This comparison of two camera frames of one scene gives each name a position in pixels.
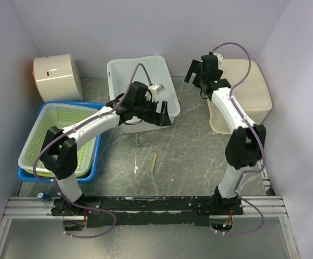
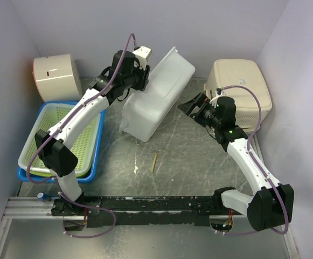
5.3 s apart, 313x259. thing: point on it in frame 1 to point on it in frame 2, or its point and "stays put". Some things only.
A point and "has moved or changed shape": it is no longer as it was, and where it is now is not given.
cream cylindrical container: [57, 78] stays put
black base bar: [186, 211] stays put
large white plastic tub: [120, 72] has moved or changed shape
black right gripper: [194, 68] to [199, 100]
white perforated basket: [52, 120] stays put
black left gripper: [165, 120] to [145, 77]
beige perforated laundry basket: [251, 91] stays put
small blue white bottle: [42, 196] stays put
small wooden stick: [154, 162] stays put
